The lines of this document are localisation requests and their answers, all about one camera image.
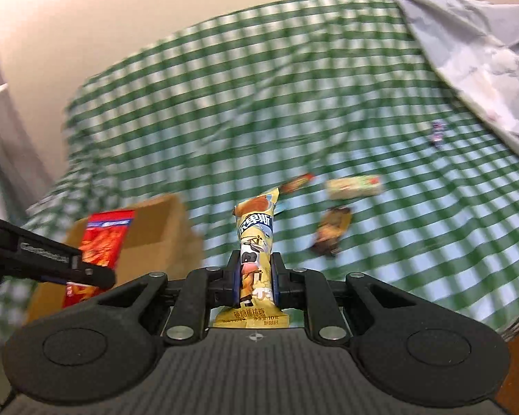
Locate red cracker packet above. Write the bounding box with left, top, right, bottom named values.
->
left=63, top=210, right=135, bottom=308

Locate dark brown cracker packet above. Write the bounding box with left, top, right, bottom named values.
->
left=310, top=207, right=352, bottom=258

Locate white green nougat bar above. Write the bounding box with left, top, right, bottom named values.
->
left=325, top=175, right=383, bottom=200

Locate small orange brown candy bar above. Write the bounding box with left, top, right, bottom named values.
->
left=279, top=173, right=315, bottom=195

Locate yellow wafer packet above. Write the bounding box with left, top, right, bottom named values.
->
left=213, top=187, right=290, bottom=329

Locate small purple candy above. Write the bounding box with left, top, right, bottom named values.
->
left=430, top=120, right=446, bottom=148

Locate grey curtain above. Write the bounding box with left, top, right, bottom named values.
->
left=0, top=68, right=52, bottom=225

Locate open cardboard box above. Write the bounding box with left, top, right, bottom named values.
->
left=27, top=194, right=203, bottom=322

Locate green checkered sofa cover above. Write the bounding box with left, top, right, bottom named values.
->
left=26, top=0, right=519, bottom=334

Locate grey white crumpled cloth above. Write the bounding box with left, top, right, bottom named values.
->
left=395, top=0, right=519, bottom=156

